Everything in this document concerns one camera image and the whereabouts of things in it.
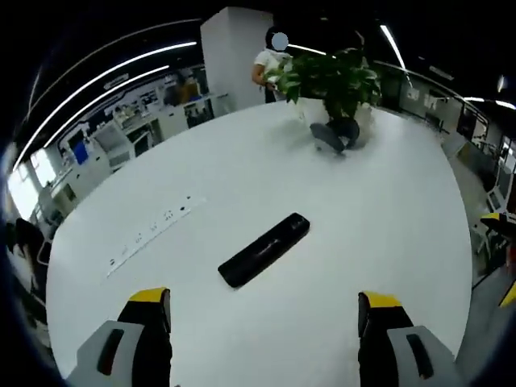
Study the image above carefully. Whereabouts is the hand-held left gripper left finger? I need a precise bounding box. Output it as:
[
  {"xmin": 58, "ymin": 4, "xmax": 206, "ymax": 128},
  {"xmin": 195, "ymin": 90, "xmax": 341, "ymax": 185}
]
[{"xmin": 64, "ymin": 287, "xmax": 174, "ymax": 387}]

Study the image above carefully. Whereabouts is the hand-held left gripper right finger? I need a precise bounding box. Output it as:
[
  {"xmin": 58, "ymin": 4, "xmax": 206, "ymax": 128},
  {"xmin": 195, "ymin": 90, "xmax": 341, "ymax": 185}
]
[{"xmin": 356, "ymin": 290, "xmax": 464, "ymax": 387}]

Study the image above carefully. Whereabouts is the black remote control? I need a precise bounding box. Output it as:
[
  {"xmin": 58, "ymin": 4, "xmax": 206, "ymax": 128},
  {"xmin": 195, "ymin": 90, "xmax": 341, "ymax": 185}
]
[{"xmin": 217, "ymin": 212, "xmax": 312, "ymax": 289}]

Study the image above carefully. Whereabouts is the flush table socket strip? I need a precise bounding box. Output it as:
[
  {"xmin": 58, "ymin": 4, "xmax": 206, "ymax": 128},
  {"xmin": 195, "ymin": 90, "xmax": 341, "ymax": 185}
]
[{"xmin": 106, "ymin": 195, "xmax": 209, "ymax": 279}]

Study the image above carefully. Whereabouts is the grey mesh office chair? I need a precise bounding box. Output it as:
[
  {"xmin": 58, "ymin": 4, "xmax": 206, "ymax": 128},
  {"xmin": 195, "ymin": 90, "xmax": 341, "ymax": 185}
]
[{"xmin": 94, "ymin": 127, "xmax": 133, "ymax": 170}]

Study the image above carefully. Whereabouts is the green potted plant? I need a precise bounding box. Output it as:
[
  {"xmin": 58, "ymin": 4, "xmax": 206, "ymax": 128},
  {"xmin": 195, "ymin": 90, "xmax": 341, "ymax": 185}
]
[{"xmin": 268, "ymin": 48, "xmax": 382, "ymax": 156}]

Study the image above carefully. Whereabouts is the row of white cabinets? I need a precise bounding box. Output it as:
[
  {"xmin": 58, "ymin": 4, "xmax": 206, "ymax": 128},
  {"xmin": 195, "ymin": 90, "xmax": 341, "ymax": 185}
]
[{"xmin": 50, "ymin": 66, "xmax": 235, "ymax": 205}]

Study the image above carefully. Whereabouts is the ceiling light strip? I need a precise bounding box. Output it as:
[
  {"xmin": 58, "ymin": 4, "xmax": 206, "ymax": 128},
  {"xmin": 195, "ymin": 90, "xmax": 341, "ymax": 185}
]
[
  {"xmin": 44, "ymin": 64, "xmax": 170, "ymax": 148},
  {"xmin": 15, "ymin": 40, "xmax": 198, "ymax": 170}
]

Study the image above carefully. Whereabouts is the white square pillar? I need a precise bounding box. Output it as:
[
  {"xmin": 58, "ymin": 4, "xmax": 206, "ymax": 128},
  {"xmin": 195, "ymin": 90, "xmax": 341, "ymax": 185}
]
[{"xmin": 200, "ymin": 6, "xmax": 275, "ymax": 114}]

